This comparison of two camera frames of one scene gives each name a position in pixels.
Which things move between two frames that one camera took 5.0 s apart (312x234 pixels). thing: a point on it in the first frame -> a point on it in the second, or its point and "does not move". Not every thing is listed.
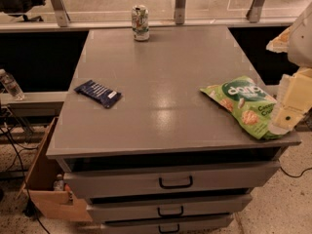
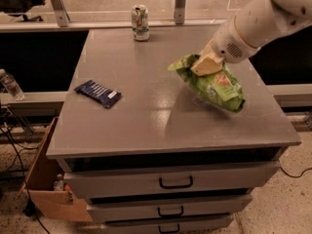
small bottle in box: (58, 183) does not move
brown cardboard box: (39, 182) does not move
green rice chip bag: (249, 102) -> (219, 88)
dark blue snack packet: (102, 94) does not move
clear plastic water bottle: (11, 85) does not move
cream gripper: (301, 39) -> (227, 42)
